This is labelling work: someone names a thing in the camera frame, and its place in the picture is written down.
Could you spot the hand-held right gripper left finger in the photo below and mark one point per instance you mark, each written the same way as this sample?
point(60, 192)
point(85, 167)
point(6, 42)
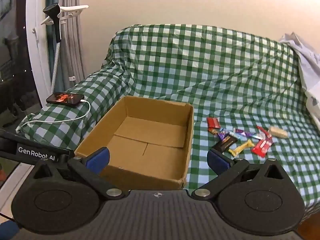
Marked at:
point(98, 158)

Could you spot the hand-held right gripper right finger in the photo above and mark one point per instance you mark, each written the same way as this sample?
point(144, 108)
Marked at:
point(217, 160)

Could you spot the clear red-gold snack packet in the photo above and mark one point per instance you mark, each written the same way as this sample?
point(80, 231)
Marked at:
point(214, 131)

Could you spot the pink white-ended snack packet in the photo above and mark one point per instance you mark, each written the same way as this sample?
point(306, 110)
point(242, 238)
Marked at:
point(240, 131)

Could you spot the light blue snack packet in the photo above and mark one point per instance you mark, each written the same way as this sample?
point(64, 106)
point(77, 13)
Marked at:
point(253, 136)

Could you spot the red slim stick packet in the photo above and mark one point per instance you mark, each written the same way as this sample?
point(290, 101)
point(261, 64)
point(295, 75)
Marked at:
point(264, 132)

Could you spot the brown cardboard box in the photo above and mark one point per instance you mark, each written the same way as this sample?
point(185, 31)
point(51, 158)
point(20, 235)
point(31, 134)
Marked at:
point(150, 140)

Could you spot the black snack packet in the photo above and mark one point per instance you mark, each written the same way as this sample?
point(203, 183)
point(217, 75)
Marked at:
point(225, 145)

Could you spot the purple snack packet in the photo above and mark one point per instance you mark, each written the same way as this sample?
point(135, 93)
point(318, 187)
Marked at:
point(224, 136)

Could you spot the yellow snack packet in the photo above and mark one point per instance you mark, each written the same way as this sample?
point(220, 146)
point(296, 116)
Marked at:
point(241, 148)

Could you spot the red white-print snack packet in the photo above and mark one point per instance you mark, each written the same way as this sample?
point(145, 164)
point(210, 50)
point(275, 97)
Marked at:
point(262, 147)

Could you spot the black smartphone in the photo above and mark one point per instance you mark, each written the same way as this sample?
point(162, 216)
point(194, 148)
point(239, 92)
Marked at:
point(65, 98)

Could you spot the beige rice bar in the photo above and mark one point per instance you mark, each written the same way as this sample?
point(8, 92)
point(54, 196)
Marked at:
point(278, 132)

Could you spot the green checked cloth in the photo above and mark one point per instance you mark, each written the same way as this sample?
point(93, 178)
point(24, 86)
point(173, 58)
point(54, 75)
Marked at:
point(200, 75)

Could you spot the black handheld steamer on stand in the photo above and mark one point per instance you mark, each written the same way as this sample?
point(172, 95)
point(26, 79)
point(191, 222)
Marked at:
point(71, 42)

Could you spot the white printed cloth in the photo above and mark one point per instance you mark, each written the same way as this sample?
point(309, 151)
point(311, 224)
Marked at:
point(308, 67)

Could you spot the black garment steamer head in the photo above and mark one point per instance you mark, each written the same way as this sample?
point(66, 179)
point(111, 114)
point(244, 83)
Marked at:
point(55, 17)

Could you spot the white plastic hanger rack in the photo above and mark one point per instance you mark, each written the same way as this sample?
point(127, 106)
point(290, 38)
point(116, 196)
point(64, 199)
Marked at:
point(72, 11)

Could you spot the white door frame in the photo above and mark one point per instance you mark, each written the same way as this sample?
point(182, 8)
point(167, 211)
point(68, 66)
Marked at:
point(33, 42)

